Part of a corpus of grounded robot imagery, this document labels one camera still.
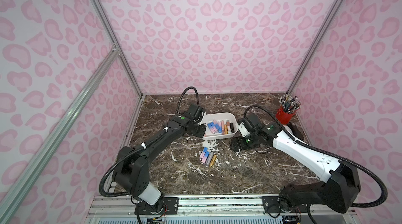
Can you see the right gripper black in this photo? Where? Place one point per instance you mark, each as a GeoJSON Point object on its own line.
{"type": "Point", "coordinates": [236, 144]}

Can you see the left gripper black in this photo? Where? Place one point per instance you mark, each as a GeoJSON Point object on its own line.
{"type": "Point", "coordinates": [199, 130]}

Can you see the black lipstick tube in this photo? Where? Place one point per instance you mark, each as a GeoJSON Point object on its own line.
{"type": "Point", "coordinates": [232, 128]}

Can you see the gold glitter lipstick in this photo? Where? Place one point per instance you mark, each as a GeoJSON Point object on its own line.
{"type": "Point", "coordinates": [213, 160]}

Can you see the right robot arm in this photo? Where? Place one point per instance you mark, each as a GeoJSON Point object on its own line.
{"type": "Point", "coordinates": [339, 183]}

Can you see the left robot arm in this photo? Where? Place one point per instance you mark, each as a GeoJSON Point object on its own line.
{"type": "Point", "coordinates": [130, 176]}

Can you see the white plastic storage box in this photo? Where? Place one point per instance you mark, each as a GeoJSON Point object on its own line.
{"type": "Point", "coordinates": [209, 118]}

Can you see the black stapler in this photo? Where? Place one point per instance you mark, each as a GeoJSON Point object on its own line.
{"type": "Point", "coordinates": [296, 132]}

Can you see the bundle of pencils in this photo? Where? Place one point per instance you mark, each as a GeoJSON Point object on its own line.
{"type": "Point", "coordinates": [289, 104]}

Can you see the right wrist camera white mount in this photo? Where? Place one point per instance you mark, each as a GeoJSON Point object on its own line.
{"type": "Point", "coordinates": [243, 130]}

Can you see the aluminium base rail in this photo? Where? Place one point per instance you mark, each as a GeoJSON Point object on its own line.
{"type": "Point", "coordinates": [215, 209]}

